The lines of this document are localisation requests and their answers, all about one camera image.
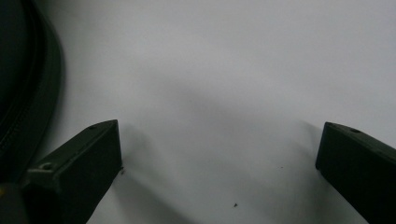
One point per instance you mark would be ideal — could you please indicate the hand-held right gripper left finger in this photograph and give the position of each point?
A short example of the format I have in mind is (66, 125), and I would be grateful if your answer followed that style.
(77, 168)

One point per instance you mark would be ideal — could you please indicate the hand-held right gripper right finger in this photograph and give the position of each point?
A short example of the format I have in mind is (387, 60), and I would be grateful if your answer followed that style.
(358, 168)

